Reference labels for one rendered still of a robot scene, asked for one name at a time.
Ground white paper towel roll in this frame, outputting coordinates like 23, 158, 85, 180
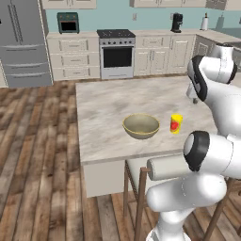
201, 12, 210, 32

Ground grey steel fridge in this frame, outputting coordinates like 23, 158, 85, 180
0, 0, 54, 89

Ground marble top dining table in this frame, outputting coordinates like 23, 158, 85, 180
74, 74, 220, 199

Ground cream door cabinet run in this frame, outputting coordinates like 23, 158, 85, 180
134, 30, 198, 77

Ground wooden stool with pale cushion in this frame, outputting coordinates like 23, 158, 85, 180
122, 153, 241, 241

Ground green toaster oven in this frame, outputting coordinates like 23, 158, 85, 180
56, 11, 80, 35

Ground steel stove with oven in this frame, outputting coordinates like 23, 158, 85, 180
96, 28, 137, 80

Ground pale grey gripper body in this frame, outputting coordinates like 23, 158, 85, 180
186, 82, 199, 101

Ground yellow cup with red print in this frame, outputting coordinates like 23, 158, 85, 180
169, 113, 184, 135

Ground cream wall cupboards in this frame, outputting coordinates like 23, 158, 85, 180
40, 0, 98, 10
129, 0, 241, 11

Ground cream drawer cabinet run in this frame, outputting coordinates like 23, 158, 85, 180
45, 32, 101, 82

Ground beige ceramic bowl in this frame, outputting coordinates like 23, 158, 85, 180
121, 113, 161, 140

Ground cream corner counter cabinet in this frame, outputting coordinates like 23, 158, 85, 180
191, 30, 241, 73

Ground black coffee machine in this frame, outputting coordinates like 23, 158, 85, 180
170, 12, 185, 34

